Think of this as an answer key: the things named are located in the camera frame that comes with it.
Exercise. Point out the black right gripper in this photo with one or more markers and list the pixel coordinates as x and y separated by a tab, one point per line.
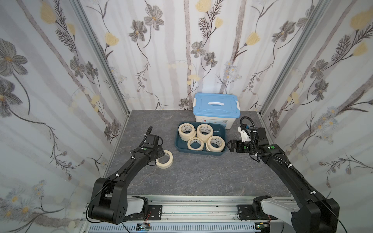
239	145

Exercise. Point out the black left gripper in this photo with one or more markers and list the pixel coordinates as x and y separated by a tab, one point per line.
161	152

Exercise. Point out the masking tape roll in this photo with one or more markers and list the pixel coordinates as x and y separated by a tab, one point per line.
204	132
167	164
186	131
215	144
195	144

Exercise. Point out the teal plastic tray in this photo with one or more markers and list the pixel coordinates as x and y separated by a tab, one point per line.
218	131

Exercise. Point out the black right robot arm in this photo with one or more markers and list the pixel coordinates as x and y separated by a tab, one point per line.
314	213

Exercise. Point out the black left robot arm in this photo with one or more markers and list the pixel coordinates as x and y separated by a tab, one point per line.
109	201

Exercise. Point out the white box with blue lid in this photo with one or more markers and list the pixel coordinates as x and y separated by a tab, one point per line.
221	109

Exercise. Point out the small circuit board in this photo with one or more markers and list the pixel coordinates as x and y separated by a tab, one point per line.
143	227

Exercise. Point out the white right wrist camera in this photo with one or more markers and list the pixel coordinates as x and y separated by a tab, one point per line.
245	137

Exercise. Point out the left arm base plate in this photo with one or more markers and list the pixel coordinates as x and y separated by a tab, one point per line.
149	212

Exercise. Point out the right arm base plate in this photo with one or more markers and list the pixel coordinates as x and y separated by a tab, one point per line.
252	212

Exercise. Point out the aluminium frame rail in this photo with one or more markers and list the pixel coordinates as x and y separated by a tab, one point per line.
197	214

